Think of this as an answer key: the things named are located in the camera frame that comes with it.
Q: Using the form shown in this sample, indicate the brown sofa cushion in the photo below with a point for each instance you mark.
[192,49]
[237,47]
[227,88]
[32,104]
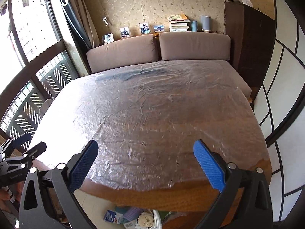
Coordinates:
[124,52]
[194,46]

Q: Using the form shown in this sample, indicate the white trash bin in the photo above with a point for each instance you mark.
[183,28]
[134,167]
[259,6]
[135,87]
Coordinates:
[157,223]

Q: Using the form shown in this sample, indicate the Tempo tissue pack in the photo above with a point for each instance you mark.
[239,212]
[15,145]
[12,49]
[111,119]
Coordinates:
[113,217]

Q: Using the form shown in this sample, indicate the beige curtain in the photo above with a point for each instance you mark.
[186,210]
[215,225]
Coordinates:
[83,23]

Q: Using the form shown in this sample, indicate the person left hand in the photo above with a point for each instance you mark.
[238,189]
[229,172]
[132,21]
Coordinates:
[5,196]

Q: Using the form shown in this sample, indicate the blue paper bag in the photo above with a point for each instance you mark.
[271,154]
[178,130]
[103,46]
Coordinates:
[121,210]

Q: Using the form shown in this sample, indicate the wall lamp fixture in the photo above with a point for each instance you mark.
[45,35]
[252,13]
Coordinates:
[104,19]

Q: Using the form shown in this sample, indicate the stack of books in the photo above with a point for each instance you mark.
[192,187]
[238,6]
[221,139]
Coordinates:
[178,23]

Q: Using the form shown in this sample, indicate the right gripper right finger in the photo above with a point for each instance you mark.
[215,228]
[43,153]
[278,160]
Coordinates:
[244,199]

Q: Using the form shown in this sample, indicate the clear plastic table cover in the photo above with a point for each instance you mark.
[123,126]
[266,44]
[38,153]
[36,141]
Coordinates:
[146,126]

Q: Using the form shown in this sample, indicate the grey cylindrical speaker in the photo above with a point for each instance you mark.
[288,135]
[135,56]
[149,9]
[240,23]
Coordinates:
[206,23]

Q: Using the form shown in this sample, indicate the left brown sofa cushion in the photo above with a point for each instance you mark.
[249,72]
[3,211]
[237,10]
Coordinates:
[124,52]

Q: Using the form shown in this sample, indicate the small white barcode box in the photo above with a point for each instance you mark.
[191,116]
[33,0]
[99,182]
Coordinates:
[130,224]

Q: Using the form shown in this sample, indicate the photo frame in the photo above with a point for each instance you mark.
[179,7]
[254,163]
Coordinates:
[144,28]
[124,32]
[158,28]
[108,38]

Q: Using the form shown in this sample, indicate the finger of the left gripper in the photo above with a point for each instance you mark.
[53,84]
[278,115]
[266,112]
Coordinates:
[35,151]
[21,138]

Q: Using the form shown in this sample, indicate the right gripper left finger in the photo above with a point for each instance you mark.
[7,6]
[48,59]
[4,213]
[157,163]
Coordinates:
[37,209]

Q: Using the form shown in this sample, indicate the right brown sofa cushion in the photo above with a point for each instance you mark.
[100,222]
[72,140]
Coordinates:
[194,46]

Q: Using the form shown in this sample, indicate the blue cylindrical container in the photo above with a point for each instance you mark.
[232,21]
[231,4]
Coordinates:
[193,26]

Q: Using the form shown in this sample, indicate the dark wooden cabinet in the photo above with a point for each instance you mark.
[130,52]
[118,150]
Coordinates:
[252,36]

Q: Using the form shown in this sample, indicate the photo frame far left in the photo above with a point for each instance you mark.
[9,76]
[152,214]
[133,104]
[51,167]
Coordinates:
[108,38]

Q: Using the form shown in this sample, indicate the beige paper ball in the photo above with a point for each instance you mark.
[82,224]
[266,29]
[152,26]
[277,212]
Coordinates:
[145,220]

